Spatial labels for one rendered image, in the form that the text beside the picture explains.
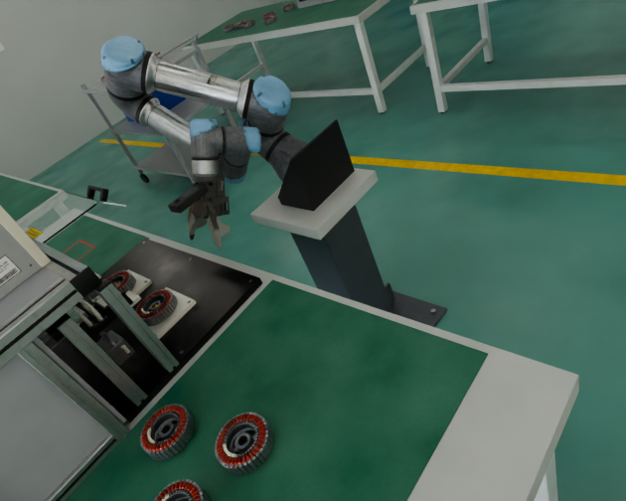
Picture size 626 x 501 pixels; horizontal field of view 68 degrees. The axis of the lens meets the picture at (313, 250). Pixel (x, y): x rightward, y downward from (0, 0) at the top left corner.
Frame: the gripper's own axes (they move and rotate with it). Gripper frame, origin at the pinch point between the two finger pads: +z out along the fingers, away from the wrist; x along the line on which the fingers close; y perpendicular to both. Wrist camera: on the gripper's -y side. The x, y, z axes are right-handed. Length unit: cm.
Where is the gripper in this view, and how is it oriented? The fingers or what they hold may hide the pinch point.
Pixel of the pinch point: (203, 245)
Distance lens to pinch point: 139.8
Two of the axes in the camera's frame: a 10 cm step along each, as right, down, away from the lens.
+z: -0.1, 9.7, 2.6
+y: 6.8, -1.8, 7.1
